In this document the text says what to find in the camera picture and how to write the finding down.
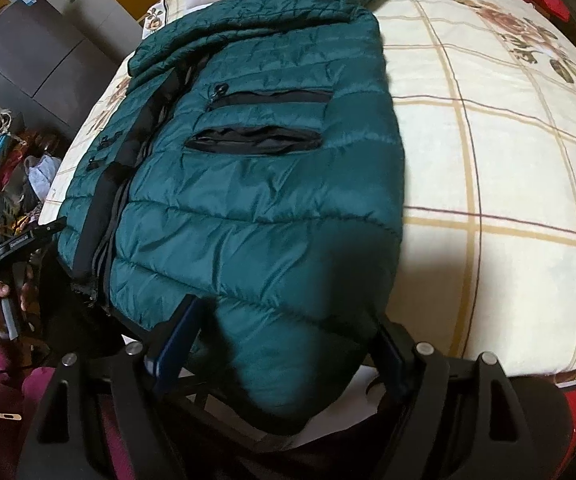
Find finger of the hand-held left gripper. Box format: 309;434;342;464
33;217;68;241

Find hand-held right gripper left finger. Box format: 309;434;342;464
15;296;203;480

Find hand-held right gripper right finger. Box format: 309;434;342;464
378;320;574;480

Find green puffer jacket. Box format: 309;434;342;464
55;0;407;436

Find white plastic bag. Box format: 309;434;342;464
24;154;62;202

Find grey refrigerator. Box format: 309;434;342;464
0;0;142;134

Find bed with plaid sheet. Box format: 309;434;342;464
38;0;576;441

